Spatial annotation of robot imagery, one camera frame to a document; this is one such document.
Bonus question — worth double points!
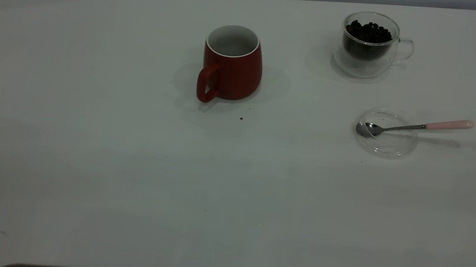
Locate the red ceramic mug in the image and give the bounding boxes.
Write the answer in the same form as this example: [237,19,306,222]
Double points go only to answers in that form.
[194,22,267,108]

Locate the clear glass saucer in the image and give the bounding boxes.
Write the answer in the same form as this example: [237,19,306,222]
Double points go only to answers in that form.
[351,106,421,161]

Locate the metal spoon pink handle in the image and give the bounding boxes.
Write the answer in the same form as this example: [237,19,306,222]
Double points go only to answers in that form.
[354,111,476,147]

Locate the dark coffee beans pile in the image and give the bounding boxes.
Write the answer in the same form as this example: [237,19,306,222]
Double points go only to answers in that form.
[343,19,394,63]

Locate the clear glass handled cup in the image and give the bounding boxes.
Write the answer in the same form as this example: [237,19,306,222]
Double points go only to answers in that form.
[331,8,418,83]

